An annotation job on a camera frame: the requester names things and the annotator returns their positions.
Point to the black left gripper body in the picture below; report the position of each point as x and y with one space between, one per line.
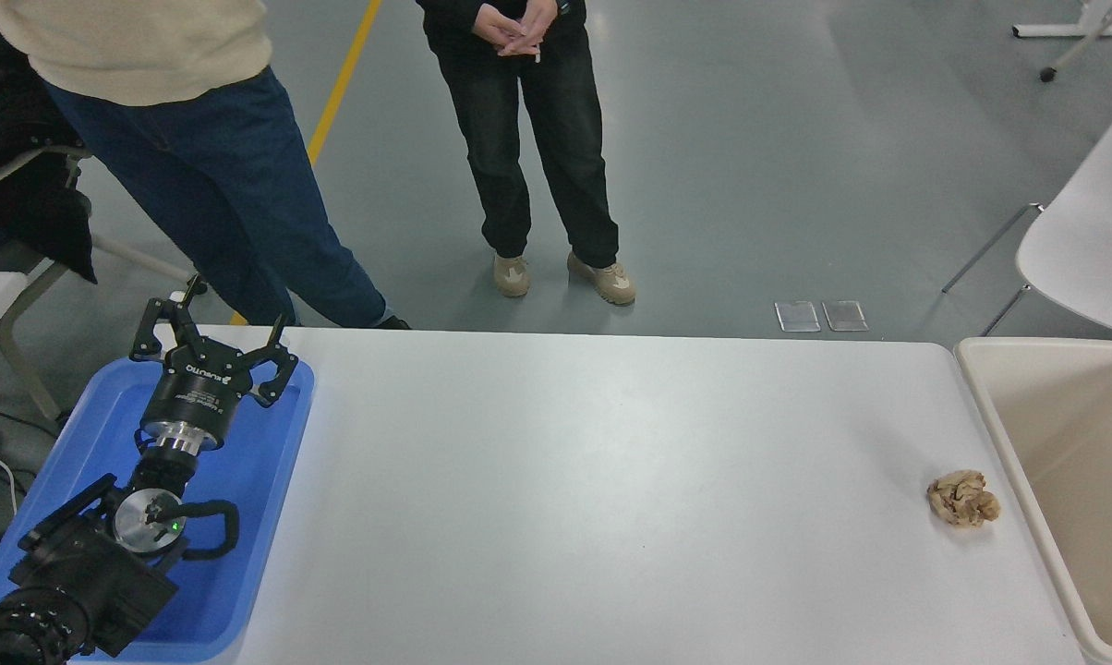
196 392

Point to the clear floor plate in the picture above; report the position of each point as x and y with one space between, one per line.
798 316
844 315

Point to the person's right hand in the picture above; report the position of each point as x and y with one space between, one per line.
505 30

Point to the person's left hand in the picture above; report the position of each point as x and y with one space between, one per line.
542 20

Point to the large pale bin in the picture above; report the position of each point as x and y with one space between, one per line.
1055 462

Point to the blue plastic tray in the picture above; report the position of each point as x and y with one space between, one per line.
242 480

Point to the crumpled tan paper ball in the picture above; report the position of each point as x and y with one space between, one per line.
962 499

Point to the black jacket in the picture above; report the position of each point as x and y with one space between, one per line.
30 203

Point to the white shell chair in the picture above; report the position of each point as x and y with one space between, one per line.
1096 231

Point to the white stand base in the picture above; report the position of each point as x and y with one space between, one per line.
1078 30

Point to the pale frame chair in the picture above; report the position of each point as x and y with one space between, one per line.
22 288

